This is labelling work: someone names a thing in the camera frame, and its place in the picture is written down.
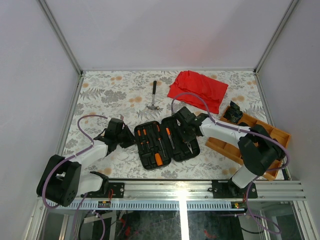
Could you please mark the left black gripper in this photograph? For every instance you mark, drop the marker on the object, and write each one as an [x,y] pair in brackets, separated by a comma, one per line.
[132,137]

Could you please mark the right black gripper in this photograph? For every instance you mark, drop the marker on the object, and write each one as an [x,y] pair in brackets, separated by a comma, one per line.
[191,139]

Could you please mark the orange black pliers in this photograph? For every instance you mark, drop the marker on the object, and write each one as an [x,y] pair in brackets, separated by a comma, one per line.
[184,136]

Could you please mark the small orange black screwdriver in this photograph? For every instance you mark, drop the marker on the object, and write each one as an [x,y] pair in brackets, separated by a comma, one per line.
[146,138]

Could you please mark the orange handled utility knife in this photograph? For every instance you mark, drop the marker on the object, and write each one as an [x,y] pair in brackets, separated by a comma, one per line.
[170,137]

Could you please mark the black plastic tool case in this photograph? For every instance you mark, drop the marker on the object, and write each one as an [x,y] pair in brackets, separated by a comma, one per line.
[179,154]

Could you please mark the black handled hammer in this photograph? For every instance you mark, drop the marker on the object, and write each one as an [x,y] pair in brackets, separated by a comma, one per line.
[152,106]

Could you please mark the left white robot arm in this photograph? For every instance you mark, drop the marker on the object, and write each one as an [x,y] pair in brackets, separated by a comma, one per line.
[62,180]

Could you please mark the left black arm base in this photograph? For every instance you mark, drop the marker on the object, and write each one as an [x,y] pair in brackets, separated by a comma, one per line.
[108,189]

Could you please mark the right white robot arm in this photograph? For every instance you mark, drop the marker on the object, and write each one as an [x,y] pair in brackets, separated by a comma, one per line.
[257,149]

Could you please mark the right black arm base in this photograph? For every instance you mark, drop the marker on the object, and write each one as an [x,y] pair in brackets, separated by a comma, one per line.
[226,189]

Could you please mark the red folded cloth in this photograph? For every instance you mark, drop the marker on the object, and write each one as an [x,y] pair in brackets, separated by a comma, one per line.
[197,88]

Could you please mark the aluminium front rail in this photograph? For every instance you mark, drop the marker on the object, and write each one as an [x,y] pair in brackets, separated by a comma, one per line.
[197,195]

